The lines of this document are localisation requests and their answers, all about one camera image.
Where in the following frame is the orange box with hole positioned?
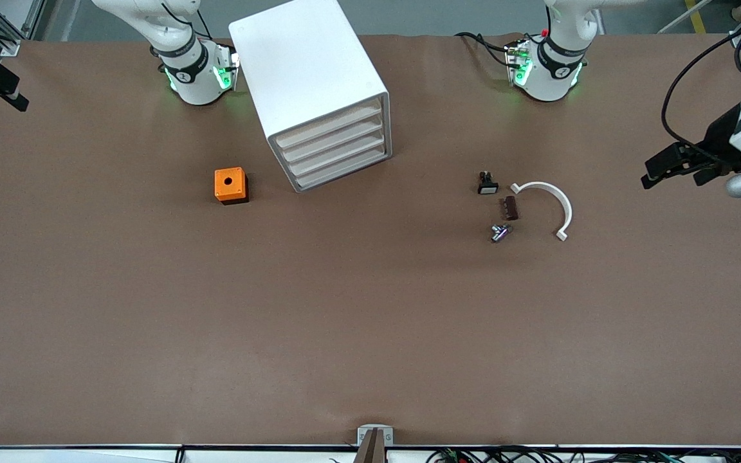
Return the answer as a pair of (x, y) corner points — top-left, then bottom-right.
(214, 167), (250, 206)

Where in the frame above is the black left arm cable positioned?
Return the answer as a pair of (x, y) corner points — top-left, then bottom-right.
(661, 0), (741, 161)

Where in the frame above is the white curved bracket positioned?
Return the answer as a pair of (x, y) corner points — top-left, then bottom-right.
(510, 181), (573, 242)

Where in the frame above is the black arm base cable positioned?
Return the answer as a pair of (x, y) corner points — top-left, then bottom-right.
(454, 31), (514, 68)

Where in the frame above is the white table edge rail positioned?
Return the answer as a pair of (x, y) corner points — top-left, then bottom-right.
(0, 444), (741, 463)

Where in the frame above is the grey metal table bracket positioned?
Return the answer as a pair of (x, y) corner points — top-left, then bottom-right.
(358, 424), (394, 447)

